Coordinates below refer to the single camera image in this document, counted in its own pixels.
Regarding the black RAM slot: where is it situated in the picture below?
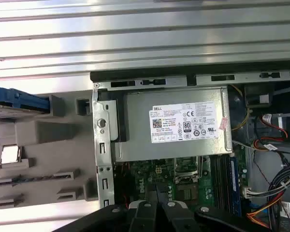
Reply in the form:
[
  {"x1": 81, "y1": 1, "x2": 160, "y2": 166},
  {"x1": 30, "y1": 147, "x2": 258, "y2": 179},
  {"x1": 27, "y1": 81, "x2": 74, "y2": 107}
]
[
  {"x1": 210, "y1": 156, "x2": 218, "y2": 213},
  {"x1": 223, "y1": 156, "x2": 230, "y2": 213},
  {"x1": 217, "y1": 156, "x2": 223, "y2": 213}
]

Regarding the silver CPU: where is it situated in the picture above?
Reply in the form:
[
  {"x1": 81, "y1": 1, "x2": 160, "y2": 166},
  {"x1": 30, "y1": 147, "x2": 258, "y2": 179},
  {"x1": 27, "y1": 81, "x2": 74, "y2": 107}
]
[{"x1": 1, "y1": 145, "x2": 22, "y2": 165}]

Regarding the green motherboard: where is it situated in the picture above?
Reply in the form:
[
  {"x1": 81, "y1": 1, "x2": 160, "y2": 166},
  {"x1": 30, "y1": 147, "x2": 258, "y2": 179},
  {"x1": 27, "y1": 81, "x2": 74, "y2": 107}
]
[{"x1": 113, "y1": 156, "x2": 247, "y2": 218}]

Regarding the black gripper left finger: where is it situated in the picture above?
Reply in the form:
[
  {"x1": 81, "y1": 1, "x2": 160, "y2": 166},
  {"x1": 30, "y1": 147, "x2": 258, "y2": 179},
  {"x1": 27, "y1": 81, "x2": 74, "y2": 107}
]
[{"x1": 73, "y1": 183, "x2": 160, "y2": 232}]

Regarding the orange data cable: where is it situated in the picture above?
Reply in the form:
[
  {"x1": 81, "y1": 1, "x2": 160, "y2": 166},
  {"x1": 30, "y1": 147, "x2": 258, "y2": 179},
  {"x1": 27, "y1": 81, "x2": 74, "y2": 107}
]
[{"x1": 246, "y1": 212, "x2": 290, "y2": 232}]

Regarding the multicolour power wire bundle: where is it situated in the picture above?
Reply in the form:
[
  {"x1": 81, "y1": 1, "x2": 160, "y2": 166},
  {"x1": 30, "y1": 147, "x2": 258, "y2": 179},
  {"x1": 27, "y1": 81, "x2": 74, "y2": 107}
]
[{"x1": 252, "y1": 113, "x2": 290, "y2": 152}]

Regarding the black cable bundle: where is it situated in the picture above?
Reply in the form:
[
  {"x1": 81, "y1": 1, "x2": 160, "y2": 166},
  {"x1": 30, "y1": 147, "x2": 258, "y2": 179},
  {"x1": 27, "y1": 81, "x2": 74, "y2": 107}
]
[{"x1": 267, "y1": 157, "x2": 290, "y2": 232}]

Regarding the yellow wire bundle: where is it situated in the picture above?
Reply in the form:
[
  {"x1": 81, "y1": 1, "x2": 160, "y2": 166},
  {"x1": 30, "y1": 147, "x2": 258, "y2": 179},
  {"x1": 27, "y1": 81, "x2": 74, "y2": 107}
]
[{"x1": 232, "y1": 84, "x2": 253, "y2": 131}]

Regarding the RAM stick on rack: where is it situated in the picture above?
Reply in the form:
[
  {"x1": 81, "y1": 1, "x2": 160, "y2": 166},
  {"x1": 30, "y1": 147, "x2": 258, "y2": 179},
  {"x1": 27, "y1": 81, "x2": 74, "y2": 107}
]
[{"x1": 12, "y1": 174, "x2": 71, "y2": 182}]

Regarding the white board connector plug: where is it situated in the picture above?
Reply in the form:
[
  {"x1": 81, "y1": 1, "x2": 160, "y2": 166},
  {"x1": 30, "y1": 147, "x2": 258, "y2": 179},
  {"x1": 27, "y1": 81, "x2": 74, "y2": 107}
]
[{"x1": 241, "y1": 186, "x2": 253, "y2": 199}]

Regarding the hard disk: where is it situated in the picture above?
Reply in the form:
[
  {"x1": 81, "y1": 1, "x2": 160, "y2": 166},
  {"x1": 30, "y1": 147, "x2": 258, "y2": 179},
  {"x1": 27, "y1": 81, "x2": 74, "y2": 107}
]
[{"x1": 0, "y1": 86, "x2": 50, "y2": 114}]

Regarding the grey power supply unit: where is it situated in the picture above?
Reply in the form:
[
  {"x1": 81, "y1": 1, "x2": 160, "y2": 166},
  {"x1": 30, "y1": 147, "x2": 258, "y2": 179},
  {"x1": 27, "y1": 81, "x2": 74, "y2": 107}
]
[{"x1": 111, "y1": 86, "x2": 233, "y2": 162}]

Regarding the metal socket cover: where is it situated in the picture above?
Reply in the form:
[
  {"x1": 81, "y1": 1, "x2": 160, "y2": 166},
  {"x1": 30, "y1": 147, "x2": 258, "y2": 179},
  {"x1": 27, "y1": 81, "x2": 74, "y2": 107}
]
[{"x1": 174, "y1": 156, "x2": 205, "y2": 184}]

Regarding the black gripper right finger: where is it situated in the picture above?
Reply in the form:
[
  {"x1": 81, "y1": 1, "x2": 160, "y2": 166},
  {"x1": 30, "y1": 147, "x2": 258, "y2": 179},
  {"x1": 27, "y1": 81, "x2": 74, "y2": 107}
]
[{"x1": 159, "y1": 184, "x2": 269, "y2": 232}]

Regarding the CPU socket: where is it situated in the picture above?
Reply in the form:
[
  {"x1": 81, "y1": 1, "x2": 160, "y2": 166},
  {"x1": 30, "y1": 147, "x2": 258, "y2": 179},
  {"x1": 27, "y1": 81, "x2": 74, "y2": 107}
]
[{"x1": 178, "y1": 185, "x2": 199, "y2": 204}]

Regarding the black PC case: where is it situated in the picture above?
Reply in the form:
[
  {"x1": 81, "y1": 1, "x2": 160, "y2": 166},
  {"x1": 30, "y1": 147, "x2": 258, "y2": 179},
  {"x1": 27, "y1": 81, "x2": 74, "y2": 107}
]
[{"x1": 89, "y1": 70, "x2": 290, "y2": 232}]

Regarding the grey parts rack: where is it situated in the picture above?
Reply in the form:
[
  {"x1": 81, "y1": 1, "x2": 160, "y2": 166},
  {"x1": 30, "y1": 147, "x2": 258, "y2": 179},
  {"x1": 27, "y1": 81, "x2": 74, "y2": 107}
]
[{"x1": 0, "y1": 94, "x2": 100, "y2": 210}]

